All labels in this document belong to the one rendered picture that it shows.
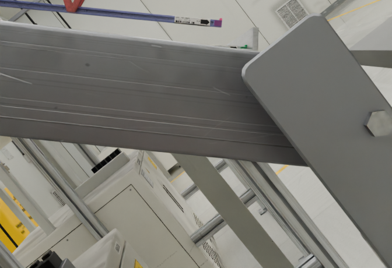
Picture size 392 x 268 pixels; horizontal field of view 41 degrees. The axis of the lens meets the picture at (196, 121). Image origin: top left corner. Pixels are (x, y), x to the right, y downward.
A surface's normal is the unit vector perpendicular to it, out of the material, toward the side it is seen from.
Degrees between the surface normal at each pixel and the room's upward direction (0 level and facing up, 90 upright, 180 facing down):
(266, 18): 90
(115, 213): 90
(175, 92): 90
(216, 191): 90
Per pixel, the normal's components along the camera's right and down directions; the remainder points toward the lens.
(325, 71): 0.07, 0.06
